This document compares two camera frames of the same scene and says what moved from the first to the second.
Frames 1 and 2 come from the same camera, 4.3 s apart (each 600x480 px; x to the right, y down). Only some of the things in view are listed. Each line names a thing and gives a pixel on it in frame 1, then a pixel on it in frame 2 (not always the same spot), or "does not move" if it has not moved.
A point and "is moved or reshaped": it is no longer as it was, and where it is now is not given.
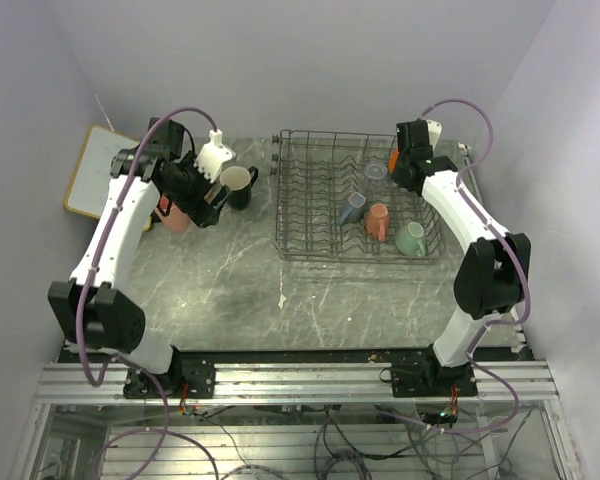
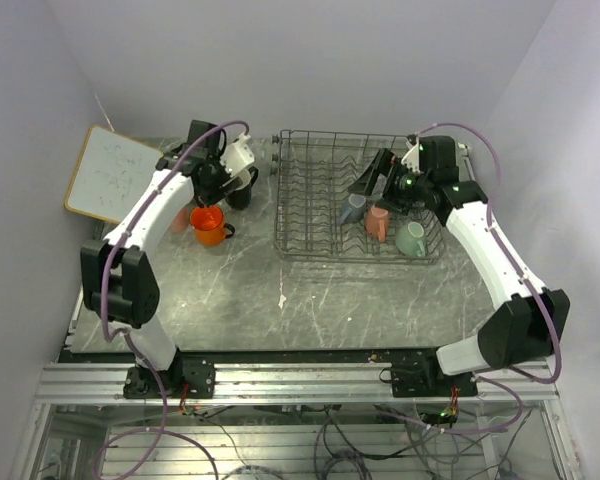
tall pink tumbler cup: x=173 y=217 does not move
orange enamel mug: x=393 y=159 is moved or reshaped
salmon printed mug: x=377 y=221 does not move
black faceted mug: x=238 y=180 does not move
